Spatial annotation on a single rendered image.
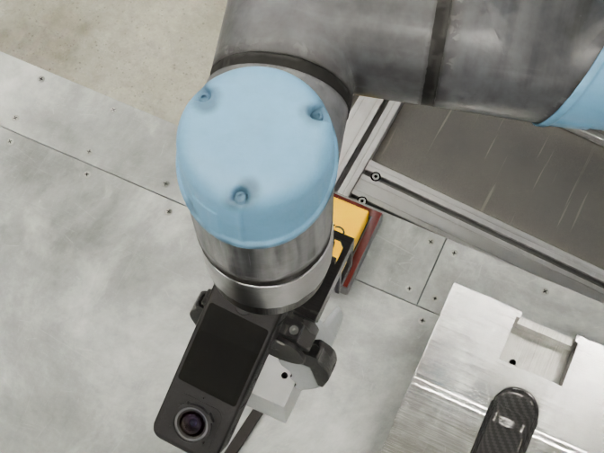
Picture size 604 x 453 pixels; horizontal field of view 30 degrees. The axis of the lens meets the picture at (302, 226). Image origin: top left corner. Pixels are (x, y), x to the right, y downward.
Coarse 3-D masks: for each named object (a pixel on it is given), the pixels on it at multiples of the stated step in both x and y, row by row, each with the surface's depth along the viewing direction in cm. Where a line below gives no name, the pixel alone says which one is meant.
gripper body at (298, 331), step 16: (352, 240) 72; (352, 256) 76; (336, 272) 72; (320, 288) 71; (336, 288) 76; (240, 304) 65; (304, 304) 71; (320, 304) 71; (288, 320) 70; (304, 320) 71; (288, 336) 70; (304, 336) 71; (272, 352) 74; (288, 352) 72
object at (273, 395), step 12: (276, 360) 83; (264, 372) 83; (276, 372) 83; (288, 372) 83; (264, 384) 82; (276, 384) 82; (288, 384) 82; (252, 396) 83; (264, 396) 82; (276, 396) 82; (288, 396) 82; (264, 408) 85; (276, 408) 83; (288, 408) 84
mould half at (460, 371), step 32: (448, 320) 91; (480, 320) 91; (512, 320) 91; (448, 352) 90; (480, 352) 90; (576, 352) 90; (416, 384) 89; (448, 384) 89; (480, 384) 89; (512, 384) 89; (544, 384) 89; (576, 384) 89; (416, 416) 88; (448, 416) 88; (480, 416) 88; (544, 416) 88; (576, 416) 88; (384, 448) 88; (416, 448) 88; (448, 448) 88; (544, 448) 87; (576, 448) 87
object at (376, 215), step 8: (344, 200) 103; (368, 208) 102; (376, 216) 102; (376, 224) 102; (368, 232) 101; (368, 240) 101; (360, 248) 101; (360, 256) 101; (352, 264) 100; (352, 272) 100
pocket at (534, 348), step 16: (528, 320) 92; (512, 336) 93; (528, 336) 93; (544, 336) 92; (560, 336) 92; (576, 336) 91; (512, 352) 93; (528, 352) 93; (544, 352) 93; (560, 352) 93; (528, 368) 92; (544, 368) 92; (560, 368) 92; (560, 384) 91
